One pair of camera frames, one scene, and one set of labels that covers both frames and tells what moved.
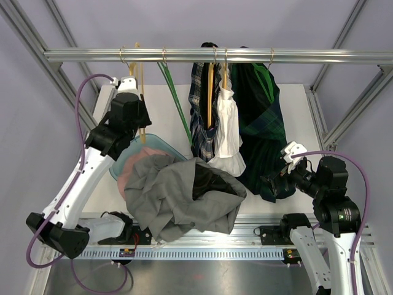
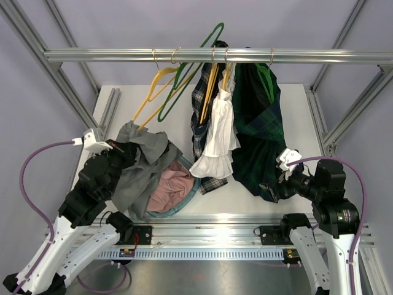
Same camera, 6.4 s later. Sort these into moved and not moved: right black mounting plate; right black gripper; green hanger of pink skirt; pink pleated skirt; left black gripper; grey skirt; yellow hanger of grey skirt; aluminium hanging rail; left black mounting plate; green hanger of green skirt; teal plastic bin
Moved: green hanger of pink skirt; pink pleated skirt; teal plastic bin; grey skirt; yellow hanger of grey skirt; right black gripper; left black gripper
Not moved: left black mounting plate; right black mounting plate; green hanger of green skirt; aluminium hanging rail
